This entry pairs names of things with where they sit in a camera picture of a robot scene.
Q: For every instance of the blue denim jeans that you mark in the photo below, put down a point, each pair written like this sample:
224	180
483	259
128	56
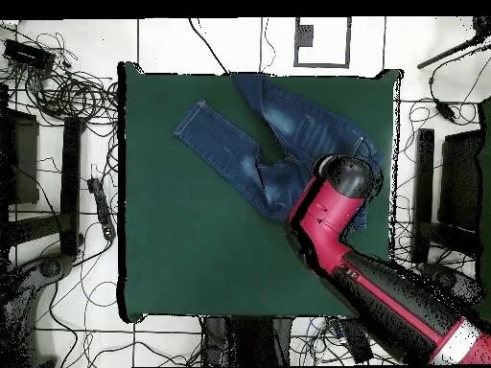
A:
230	149

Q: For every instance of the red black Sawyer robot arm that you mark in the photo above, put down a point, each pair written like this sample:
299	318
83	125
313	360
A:
330	218

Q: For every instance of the dark flat panel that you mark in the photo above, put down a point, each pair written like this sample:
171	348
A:
460	180
25	161

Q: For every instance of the dark green table cloth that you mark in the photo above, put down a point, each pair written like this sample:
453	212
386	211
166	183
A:
191	249

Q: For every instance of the black power strip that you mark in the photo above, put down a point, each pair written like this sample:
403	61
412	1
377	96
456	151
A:
355	343
102	209

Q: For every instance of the black wheeled chair base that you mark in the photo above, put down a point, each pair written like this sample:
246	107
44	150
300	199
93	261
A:
51	266
460	283

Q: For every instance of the black power adapter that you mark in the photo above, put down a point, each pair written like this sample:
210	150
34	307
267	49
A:
445	109

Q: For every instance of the black tripod pole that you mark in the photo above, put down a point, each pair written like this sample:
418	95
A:
445	55

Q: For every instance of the black electronics box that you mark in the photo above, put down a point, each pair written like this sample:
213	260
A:
28	55

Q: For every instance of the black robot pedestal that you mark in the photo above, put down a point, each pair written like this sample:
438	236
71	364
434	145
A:
249	341

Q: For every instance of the black stand base frame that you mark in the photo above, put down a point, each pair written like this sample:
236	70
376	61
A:
425	184
71	184

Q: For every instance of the grey square floor frame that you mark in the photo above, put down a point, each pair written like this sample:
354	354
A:
305	36

